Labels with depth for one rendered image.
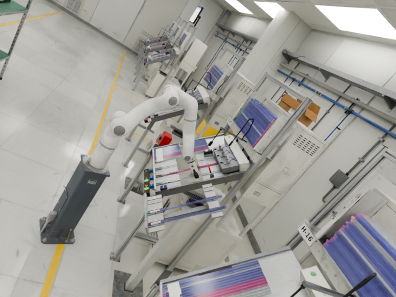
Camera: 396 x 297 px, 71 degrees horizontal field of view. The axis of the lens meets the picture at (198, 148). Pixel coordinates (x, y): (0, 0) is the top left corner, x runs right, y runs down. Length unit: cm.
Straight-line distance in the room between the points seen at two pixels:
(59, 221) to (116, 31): 886
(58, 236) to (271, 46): 441
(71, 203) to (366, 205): 182
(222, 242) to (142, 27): 888
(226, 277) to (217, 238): 106
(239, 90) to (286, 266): 236
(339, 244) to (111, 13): 996
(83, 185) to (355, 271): 166
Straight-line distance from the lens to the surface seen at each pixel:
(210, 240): 258
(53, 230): 241
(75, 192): 215
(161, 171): 237
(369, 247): 136
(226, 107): 350
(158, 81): 664
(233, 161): 223
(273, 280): 154
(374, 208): 156
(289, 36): 549
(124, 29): 1059
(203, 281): 155
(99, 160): 202
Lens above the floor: 182
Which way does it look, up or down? 18 degrees down
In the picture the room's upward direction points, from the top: 36 degrees clockwise
